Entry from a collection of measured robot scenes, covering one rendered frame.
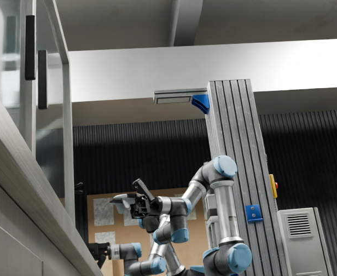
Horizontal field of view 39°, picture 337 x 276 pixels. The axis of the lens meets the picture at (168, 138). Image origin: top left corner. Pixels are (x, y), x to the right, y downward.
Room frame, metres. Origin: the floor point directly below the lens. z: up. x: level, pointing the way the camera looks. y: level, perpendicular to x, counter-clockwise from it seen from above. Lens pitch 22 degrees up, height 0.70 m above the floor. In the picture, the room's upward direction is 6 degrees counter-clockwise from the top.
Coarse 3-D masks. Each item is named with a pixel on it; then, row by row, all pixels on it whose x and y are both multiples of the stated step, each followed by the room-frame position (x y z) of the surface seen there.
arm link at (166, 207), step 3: (162, 198) 1.98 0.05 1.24; (165, 198) 1.99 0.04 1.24; (168, 198) 2.00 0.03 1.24; (162, 201) 1.97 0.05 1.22; (165, 201) 1.98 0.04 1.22; (168, 201) 1.99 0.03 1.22; (162, 204) 1.97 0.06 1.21; (165, 204) 1.98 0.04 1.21; (168, 204) 1.99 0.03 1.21; (162, 207) 1.98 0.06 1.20; (165, 207) 1.98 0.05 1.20; (168, 207) 1.99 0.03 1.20; (162, 210) 1.98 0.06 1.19; (165, 210) 1.99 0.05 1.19; (168, 210) 2.00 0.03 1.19; (162, 213) 2.00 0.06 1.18; (165, 213) 2.01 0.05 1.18
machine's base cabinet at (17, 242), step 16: (0, 192) 0.48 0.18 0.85; (0, 208) 0.48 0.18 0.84; (16, 208) 0.55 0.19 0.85; (0, 224) 0.48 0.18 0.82; (16, 224) 0.55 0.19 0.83; (32, 224) 0.64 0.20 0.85; (0, 240) 0.47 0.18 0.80; (16, 240) 0.54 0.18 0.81; (32, 240) 0.64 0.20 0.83; (48, 240) 0.76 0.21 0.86; (0, 256) 0.47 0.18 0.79; (16, 256) 0.54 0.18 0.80; (32, 256) 0.62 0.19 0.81; (48, 256) 0.75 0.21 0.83; (64, 256) 0.93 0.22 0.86; (0, 272) 0.47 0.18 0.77; (16, 272) 0.54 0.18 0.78; (32, 272) 0.62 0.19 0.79; (48, 272) 0.74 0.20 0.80; (64, 272) 0.92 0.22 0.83
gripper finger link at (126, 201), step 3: (117, 195) 1.87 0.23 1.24; (120, 195) 1.87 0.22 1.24; (123, 195) 1.87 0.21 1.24; (126, 195) 1.88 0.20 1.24; (114, 198) 1.87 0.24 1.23; (117, 198) 1.87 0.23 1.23; (120, 198) 1.88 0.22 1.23; (123, 198) 1.88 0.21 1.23; (126, 198) 1.89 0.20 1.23; (129, 198) 1.89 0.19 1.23; (132, 198) 1.90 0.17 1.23; (123, 201) 1.88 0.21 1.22; (126, 201) 1.89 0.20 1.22; (129, 201) 1.89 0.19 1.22; (132, 201) 1.90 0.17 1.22; (123, 204) 1.88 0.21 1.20; (126, 204) 1.88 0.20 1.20; (129, 204) 1.89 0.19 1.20; (126, 207) 1.88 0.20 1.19
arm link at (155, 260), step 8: (160, 216) 2.52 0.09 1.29; (160, 224) 2.49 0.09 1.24; (152, 248) 2.40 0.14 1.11; (160, 248) 2.40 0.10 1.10; (152, 256) 2.36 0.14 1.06; (160, 256) 2.38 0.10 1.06; (144, 264) 2.36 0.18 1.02; (152, 264) 2.33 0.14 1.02; (160, 264) 2.33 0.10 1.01; (144, 272) 2.37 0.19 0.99; (152, 272) 2.35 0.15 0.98; (160, 272) 2.34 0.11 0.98
